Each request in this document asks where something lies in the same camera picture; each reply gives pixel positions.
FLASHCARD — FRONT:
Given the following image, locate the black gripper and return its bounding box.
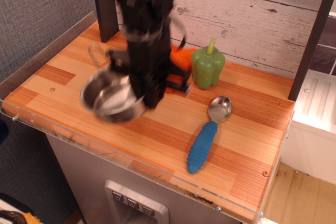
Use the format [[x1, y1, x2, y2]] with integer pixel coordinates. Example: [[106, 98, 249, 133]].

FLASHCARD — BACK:
[[105, 35, 194, 110]]

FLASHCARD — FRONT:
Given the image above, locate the steel pan with handle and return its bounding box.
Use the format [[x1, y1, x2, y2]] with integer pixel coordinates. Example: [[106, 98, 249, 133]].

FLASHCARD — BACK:
[[80, 43, 148, 123]]

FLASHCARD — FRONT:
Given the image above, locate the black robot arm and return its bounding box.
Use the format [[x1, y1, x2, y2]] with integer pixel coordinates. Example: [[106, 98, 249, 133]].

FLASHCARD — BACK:
[[95, 0, 190, 109]]

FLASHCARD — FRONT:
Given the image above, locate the orange cloth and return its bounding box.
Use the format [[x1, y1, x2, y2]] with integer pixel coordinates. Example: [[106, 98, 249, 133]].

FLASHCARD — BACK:
[[165, 45, 197, 93]]

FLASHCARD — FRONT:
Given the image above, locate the green toy bell pepper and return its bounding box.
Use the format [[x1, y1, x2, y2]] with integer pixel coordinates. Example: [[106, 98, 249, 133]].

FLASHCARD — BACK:
[[191, 40, 226, 89]]

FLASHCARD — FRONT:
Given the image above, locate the silver dispenser panel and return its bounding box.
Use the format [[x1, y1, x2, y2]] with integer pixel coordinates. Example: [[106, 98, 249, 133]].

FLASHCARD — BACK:
[[104, 179, 170, 223]]

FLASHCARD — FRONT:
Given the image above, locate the yellow object bottom left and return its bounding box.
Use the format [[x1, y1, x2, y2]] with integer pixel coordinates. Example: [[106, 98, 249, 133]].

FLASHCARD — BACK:
[[22, 212, 41, 224]]

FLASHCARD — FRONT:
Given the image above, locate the blue handled metal spoon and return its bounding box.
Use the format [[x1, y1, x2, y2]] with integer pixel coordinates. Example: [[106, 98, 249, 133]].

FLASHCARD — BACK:
[[186, 96, 233, 174]]

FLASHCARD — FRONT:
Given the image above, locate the dark left post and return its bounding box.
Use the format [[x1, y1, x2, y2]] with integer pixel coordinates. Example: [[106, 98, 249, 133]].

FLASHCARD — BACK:
[[94, 0, 119, 42]]

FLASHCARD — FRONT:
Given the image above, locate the dark post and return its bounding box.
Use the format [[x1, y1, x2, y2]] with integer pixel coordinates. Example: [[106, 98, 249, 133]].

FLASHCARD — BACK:
[[288, 0, 334, 101], [94, 0, 119, 42]]

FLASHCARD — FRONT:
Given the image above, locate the dark right post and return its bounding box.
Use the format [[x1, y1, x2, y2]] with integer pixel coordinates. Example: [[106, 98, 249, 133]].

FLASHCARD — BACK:
[[288, 0, 334, 101]]

